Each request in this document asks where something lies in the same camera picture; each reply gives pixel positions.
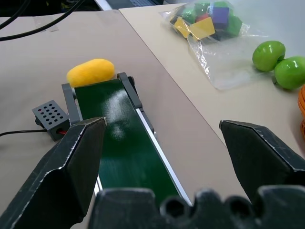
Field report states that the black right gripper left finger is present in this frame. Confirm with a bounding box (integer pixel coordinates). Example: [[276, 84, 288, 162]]
[[0, 116, 107, 229]]

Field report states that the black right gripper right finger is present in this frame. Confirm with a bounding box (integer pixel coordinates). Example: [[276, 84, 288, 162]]
[[219, 120, 305, 203]]

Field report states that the green conveyor belt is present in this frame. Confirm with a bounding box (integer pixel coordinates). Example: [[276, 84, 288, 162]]
[[61, 72, 193, 207]]

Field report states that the grey perforated control box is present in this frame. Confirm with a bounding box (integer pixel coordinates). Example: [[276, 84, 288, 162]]
[[31, 100, 71, 142]]

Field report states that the green toy apple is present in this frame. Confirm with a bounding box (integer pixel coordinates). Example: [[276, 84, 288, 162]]
[[274, 56, 305, 90], [252, 40, 286, 73]]

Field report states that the yellow plush oval object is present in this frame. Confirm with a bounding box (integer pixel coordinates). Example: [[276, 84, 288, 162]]
[[66, 58, 116, 88]]

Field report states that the clear bag of coloured blocks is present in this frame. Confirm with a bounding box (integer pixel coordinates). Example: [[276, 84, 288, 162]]
[[159, 0, 267, 91]]

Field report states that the thin black power cable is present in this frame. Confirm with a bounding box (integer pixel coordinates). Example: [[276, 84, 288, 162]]
[[0, 129, 50, 137]]

